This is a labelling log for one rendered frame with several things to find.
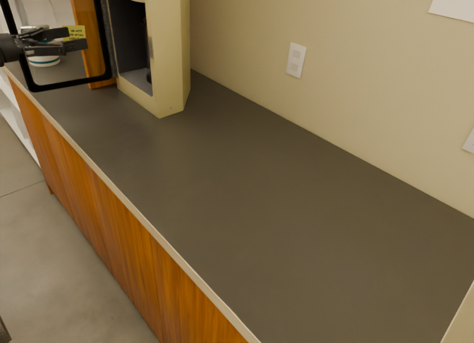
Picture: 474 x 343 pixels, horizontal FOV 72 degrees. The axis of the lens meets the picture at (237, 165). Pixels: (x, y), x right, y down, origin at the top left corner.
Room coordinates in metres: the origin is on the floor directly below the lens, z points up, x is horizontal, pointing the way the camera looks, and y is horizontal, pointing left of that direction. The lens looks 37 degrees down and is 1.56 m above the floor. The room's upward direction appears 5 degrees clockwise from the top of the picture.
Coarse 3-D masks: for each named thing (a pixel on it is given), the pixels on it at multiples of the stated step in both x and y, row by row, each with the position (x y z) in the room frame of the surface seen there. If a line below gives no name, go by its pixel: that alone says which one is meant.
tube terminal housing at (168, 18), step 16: (160, 0) 1.09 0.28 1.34; (176, 0) 1.13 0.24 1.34; (160, 16) 1.08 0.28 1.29; (176, 16) 1.13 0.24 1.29; (160, 32) 1.08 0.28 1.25; (176, 32) 1.13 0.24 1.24; (160, 48) 1.08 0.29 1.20; (176, 48) 1.12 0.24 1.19; (160, 64) 1.08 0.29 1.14; (176, 64) 1.12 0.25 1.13; (160, 80) 1.07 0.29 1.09; (176, 80) 1.12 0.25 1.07; (128, 96) 1.21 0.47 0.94; (144, 96) 1.12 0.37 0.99; (160, 96) 1.07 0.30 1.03; (176, 96) 1.12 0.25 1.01; (160, 112) 1.07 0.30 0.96; (176, 112) 1.12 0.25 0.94
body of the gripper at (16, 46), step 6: (0, 36) 0.87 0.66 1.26; (6, 36) 0.88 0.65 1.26; (0, 42) 0.85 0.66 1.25; (6, 42) 0.86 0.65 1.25; (12, 42) 0.87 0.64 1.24; (18, 42) 0.90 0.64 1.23; (6, 48) 0.85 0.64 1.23; (12, 48) 0.86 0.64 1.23; (18, 48) 0.87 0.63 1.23; (6, 54) 0.85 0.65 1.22; (12, 54) 0.86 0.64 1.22; (18, 54) 0.87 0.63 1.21; (6, 60) 0.85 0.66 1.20; (12, 60) 0.86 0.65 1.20; (18, 60) 0.88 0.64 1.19
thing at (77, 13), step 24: (24, 0) 1.11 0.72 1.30; (48, 0) 1.15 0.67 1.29; (72, 0) 1.20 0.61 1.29; (24, 24) 1.10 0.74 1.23; (48, 24) 1.14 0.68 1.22; (72, 24) 1.19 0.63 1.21; (96, 24) 1.24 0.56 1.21; (96, 48) 1.23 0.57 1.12; (48, 72) 1.12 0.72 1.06; (72, 72) 1.17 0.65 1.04; (96, 72) 1.22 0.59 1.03
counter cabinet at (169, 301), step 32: (32, 128) 1.43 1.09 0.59; (64, 160) 1.11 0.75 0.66; (64, 192) 1.25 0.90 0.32; (96, 192) 0.88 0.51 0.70; (96, 224) 0.96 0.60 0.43; (128, 224) 0.71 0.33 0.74; (128, 256) 0.75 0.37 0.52; (160, 256) 0.58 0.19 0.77; (128, 288) 0.80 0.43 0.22; (160, 288) 0.60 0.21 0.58; (192, 288) 0.48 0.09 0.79; (160, 320) 0.62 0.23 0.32; (192, 320) 0.48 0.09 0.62; (224, 320) 0.39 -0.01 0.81
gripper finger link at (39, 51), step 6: (24, 48) 0.86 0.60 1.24; (30, 48) 0.87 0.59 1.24; (36, 48) 0.87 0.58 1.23; (42, 48) 0.88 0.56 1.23; (48, 48) 0.88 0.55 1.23; (54, 48) 0.89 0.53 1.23; (60, 48) 0.89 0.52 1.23; (30, 54) 0.86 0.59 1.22; (36, 54) 0.87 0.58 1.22; (42, 54) 0.88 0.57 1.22; (48, 54) 0.88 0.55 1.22; (54, 54) 0.89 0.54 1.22; (60, 54) 0.89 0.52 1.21
